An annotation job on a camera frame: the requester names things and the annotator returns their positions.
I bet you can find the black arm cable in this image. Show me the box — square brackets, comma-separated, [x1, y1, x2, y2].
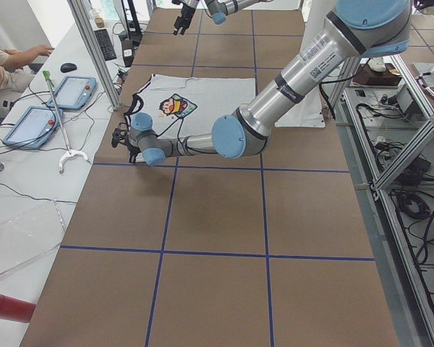
[155, 111, 189, 156]

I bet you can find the orange grey usb hub near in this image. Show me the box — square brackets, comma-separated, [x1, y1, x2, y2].
[116, 69, 128, 85]

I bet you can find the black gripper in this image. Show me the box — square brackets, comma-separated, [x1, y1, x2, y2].
[127, 140, 140, 163]
[173, 0, 197, 35]

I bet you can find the clear plastic bag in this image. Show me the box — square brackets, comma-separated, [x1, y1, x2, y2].
[0, 202, 65, 280]

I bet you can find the grey cartoon print t-shirt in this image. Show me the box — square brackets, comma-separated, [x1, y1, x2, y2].
[128, 74, 255, 166]

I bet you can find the aluminium frame post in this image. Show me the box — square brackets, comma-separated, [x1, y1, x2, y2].
[67, 0, 121, 111]

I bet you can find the blue teach pendant far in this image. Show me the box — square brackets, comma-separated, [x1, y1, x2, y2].
[54, 76, 97, 111]

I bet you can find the blue teach pendant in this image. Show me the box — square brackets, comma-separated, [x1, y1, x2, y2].
[54, 76, 97, 111]
[2, 106, 59, 150]

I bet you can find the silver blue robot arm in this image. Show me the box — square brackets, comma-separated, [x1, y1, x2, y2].
[172, 0, 260, 35]
[125, 1, 412, 166]

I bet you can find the black computer mouse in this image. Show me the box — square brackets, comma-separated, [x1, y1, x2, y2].
[60, 63, 77, 73]

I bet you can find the white reacher grabber stick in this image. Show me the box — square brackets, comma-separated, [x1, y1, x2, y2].
[43, 70, 90, 174]

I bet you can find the black keyboard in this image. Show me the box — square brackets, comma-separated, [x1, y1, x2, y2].
[93, 29, 116, 61]

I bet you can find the seated person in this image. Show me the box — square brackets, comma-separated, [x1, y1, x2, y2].
[0, 45, 54, 123]

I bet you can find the blue teach pendant near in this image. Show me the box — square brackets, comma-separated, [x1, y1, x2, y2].
[2, 106, 59, 150]

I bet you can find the red bottle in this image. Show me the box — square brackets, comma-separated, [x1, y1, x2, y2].
[0, 294, 35, 323]

